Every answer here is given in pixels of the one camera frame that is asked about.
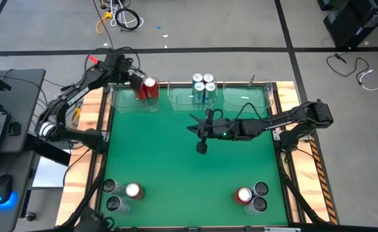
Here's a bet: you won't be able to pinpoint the coiled white cable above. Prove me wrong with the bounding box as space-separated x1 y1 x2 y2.
109 0 144 28

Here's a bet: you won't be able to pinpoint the white sheet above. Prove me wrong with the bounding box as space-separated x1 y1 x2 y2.
31 159 72 188

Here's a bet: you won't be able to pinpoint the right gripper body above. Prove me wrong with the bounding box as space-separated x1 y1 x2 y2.
203 117 241 142

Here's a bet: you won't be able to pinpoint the coiled black cable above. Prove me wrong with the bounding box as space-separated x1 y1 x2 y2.
114 6 141 32

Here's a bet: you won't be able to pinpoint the red cola can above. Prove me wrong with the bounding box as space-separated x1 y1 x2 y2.
136 84 148 101
125 182 146 200
143 77 160 99
232 187 253 206

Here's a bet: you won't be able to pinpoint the large black equipment case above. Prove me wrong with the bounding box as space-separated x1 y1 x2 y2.
323 0 378 50

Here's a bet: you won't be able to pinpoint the clear plastic bin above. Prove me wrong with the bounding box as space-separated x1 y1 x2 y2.
165 80 218 112
109 77 160 114
222 80 273 113

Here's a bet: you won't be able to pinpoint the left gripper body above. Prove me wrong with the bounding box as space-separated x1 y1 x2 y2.
104 54 135 81

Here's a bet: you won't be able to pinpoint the black desk foot bar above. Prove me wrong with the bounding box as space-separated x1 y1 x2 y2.
24 133 72 167

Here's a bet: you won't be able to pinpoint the silver can black lid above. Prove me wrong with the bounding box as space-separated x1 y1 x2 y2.
106 196 131 214
251 181 269 198
102 179 127 195
243 196 269 215

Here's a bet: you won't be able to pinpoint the black computer mouse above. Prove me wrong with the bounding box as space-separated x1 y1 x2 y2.
0 174 18 210

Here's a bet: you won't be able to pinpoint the yellow cable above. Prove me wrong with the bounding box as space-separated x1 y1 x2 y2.
95 11 114 35

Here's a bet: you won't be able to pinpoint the black cable with plug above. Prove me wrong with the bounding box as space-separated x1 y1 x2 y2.
326 53 370 78

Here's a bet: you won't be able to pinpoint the white cable with plug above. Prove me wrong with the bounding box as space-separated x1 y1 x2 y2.
355 68 378 92

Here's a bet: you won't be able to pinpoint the long black floor cable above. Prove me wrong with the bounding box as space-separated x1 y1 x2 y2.
91 0 115 51

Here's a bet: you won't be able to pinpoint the small black box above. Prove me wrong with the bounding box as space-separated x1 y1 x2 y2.
8 121 22 137

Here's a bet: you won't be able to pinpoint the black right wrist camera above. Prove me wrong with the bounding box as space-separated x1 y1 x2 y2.
195 137 209 155

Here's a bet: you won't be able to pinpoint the yellow black hazard tape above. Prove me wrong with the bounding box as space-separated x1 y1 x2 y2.
309 141 339 226

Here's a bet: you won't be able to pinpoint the black metal table frame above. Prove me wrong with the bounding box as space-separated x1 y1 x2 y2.
59 82 339 232

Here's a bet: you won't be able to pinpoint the green table mat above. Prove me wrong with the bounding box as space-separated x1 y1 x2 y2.
97 84 289 227

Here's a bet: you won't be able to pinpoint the grey metal bracket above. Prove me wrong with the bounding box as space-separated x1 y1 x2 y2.
264 227 301 232

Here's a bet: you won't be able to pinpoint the dark grey desk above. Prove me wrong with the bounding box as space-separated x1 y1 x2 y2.
0 68 47 232

